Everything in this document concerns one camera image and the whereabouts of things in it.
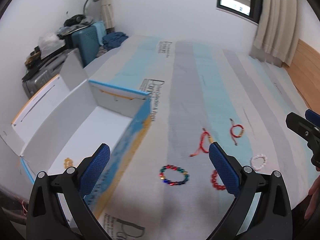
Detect tied beige curtain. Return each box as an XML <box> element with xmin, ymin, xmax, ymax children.
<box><xmin>99</xmin><ymin>0</ymin><xmax>117</xmax><ymax>34</ymax></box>

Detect wooden panel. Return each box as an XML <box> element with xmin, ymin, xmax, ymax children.
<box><xmin>281</xmin><ymin>39</ymin><xmax>320</xmax><ymax>110</ymax></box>

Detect white plastic bag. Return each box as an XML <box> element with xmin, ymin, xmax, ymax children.
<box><xmin>38</xmin><ymin>32</ymin><xmax>65</xmax><ymax>58</ymax></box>

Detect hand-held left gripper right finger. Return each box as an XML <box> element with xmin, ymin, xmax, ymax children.
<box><xmin>208</xmin><ymin>142</ymin><xmax>293</xmax><ymax>240</ymax></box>

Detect multicolour bead bracelet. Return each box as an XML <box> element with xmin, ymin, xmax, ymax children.
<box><xmin>159</xmin><ymin>164</ymin><xmax>190</xmax><ymax>187</ymax></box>

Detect blue suitcase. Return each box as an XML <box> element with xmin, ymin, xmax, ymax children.
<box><xmin>71</xmin><ymin>21</ymin><xmax>107</xmax><ymax>68</ymax></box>

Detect person's right hand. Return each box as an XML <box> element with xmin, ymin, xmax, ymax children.
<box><xmin>304</xmin><ymin>179</ymin><xmax>320</xmax><ymax>220</ymax></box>

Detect striped printed bed sheet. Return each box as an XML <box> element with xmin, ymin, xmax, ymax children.
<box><xmin>82</xmin><ymin>35</ymin><xmax>315</xmax><ymax>240</ymax></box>

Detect blue clothes pile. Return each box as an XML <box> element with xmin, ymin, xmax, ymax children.
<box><xmin>102</xmin><ymin>32</ymin><xmax>129</xmax><ymax>52</ymax></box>

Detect dark and grey clothes heap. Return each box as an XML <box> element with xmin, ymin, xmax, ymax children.
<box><xmin>57</xmin><ymin>14</ymin><xmax>94</xmax><ymax>34</ymax></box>

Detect red string bracelet gold plaque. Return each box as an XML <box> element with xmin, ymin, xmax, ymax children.
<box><xmin>229</xmin><ymin>118</ymin><xmax>245</xmax><ymax>146</ymax></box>

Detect long beige curtain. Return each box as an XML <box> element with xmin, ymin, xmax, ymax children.
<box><xmin>251</xmin><ymin>0</ymin><xmax>300</xmax><ymax>68</ymax></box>

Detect white pearl bracelet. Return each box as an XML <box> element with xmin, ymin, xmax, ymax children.
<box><xmin>250</xmin><ymin>154</ymin><xmax>268</xmax><ymax>172</ymax></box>

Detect light blue cloth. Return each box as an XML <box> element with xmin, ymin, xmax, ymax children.
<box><xmin>94</xmin><ymin>21</ymin><xmax>107</xmax><ymax>45</ymax></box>

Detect silver suitcase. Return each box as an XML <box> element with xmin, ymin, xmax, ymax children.
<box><xmin>22</xmin><ymin>47</ymin><xmax>75</xmax><ymax>99</ymax></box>

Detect white and blue cardboard box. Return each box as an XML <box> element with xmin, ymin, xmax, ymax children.
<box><xmin>0</xmin><ymin>49</ymin><xmax>153</xmax><ymax>220</ymax></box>

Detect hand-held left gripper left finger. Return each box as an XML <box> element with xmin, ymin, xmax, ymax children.
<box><xmin>26</xmin><ymin>143</ymin><xmax>111</xmax><ymax>240</ymax></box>

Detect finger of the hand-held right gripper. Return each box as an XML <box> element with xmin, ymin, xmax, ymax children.
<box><xmin>286</xmin><ymin>112</ymin><xmax>320</xmax><ymax>172</ymax></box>
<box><xmin>305</xmin><ymin>109</ymin><xmax>320</xmax><ymax>130</ymax></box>

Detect red string bracelet gold bead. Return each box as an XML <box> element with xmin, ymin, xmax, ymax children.
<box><xmin>189</xmin><ymin>128</ymin><xmax>215</xmax><ymax>157</ymax></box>

